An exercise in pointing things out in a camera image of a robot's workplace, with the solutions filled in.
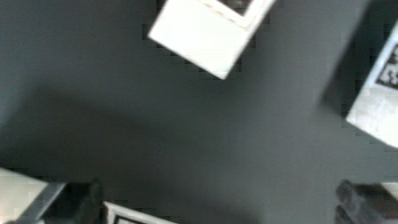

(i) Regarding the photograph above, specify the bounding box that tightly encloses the white square tabletop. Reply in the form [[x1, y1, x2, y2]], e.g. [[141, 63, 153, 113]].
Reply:
[[0, 168, 66, 224]]

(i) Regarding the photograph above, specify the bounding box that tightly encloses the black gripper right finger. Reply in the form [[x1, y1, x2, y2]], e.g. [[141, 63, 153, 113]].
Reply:
[[334, 180, 398, 224]]

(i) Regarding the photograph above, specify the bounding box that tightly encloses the white table leg with tag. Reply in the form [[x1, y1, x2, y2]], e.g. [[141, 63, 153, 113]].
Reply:
[[347, 23, 398, 149], [148, 0, 277, 79], [103, 201, 178, 224]]

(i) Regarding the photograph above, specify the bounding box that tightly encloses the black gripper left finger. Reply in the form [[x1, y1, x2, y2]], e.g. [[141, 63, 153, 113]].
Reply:
[[43, 180, 103, 224]]

